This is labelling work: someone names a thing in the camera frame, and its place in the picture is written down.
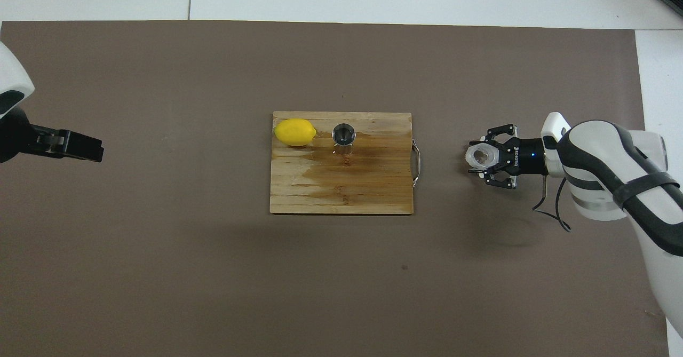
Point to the brown table mat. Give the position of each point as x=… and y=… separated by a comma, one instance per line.
x=160, y=266

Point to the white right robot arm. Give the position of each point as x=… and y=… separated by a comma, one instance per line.
x=603, y=159

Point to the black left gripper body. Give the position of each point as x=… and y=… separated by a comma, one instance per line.
x=16, y=135

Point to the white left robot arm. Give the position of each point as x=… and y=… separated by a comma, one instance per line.
x=10, y=74

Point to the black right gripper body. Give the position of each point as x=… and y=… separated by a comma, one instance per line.
x=525, y=157

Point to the yellow lemon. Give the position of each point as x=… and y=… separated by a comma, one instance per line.
x=294, y=132

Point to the steel double jigger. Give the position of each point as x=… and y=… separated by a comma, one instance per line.
x=344, y=134

